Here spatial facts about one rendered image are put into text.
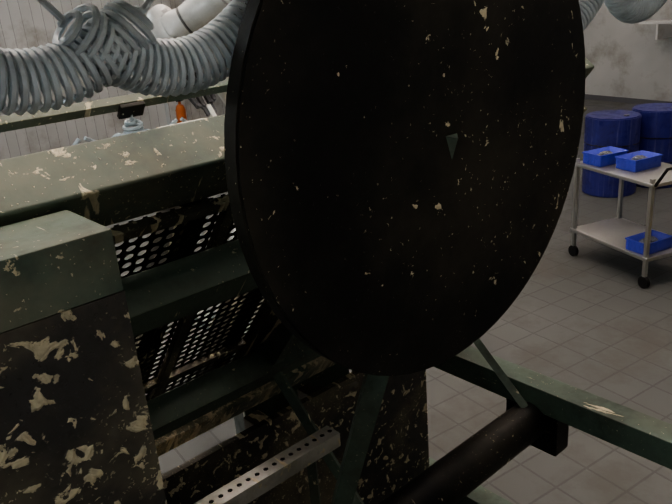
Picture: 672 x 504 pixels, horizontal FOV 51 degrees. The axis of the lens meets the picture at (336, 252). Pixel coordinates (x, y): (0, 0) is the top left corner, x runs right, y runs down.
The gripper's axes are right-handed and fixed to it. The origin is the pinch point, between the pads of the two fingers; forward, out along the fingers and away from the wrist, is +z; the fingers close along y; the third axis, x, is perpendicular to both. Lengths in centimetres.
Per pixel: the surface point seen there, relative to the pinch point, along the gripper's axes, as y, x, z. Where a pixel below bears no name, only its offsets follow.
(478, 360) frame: 42, -5, 120
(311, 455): -40, -54, 104
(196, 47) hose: -52, -148, 36
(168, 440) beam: -63, -3, 88
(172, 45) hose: -54, -149, 35
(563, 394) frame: 48, -33, 138
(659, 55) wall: 862, 513, 19
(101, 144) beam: -60, -114, 32
